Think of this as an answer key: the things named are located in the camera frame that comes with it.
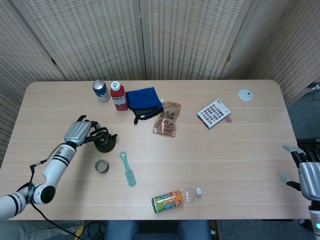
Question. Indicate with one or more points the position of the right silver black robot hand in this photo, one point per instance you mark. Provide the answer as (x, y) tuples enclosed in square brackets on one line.
[(310, 180)]

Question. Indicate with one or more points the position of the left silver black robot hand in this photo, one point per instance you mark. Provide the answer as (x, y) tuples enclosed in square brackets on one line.
[(77, 132)]

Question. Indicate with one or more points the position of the black teapot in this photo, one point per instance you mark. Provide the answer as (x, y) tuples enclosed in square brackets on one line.
[(105, 145)]

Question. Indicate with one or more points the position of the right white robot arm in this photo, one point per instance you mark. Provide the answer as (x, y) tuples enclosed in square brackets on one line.
[(315, 220)]

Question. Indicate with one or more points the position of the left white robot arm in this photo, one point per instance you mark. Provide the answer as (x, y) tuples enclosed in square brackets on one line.
[(57, 165)]

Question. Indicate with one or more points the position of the black equipment box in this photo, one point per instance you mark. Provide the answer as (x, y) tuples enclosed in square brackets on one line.
[(307, 141)]

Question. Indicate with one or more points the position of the small dark green cup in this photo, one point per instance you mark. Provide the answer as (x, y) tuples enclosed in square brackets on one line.
[(102, 167)]

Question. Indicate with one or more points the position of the blue drink can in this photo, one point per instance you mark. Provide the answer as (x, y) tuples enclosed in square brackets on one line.
[(101, 93)]

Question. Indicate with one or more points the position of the red NFC juice bottle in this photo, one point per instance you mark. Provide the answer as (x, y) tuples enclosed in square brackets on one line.
[(120, 98)]

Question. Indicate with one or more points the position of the teal plastic brush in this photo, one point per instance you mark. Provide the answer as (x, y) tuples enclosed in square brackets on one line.
[(130, 176)]

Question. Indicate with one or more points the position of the black cloth with loop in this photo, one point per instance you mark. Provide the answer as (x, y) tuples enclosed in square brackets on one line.
[(145, 112)]

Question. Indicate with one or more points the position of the blue folded cloth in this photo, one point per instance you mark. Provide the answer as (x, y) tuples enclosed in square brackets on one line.
[(142, 97)]

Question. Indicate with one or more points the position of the brown snack pouch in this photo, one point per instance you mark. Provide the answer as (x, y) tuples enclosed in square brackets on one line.
[(166, 120)]

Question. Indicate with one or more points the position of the woven folding screen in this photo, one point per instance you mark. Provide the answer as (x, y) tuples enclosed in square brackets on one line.
[(100, 37)]

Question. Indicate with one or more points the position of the pink binder clip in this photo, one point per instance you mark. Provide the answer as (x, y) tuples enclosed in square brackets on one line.
[(228, 120)]

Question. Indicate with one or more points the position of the grey floor cloth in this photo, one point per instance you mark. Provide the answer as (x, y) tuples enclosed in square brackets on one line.
[(25, 230)]

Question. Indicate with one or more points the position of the orange label plastic bottle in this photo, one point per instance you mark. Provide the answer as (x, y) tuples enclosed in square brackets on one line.
[(167, 201)]

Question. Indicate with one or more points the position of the colourful printed box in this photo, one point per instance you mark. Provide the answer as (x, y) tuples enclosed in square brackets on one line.
[(213, 112)]

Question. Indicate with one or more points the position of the blue seat under table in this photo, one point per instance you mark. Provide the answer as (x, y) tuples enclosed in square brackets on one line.
[(150, 230)]

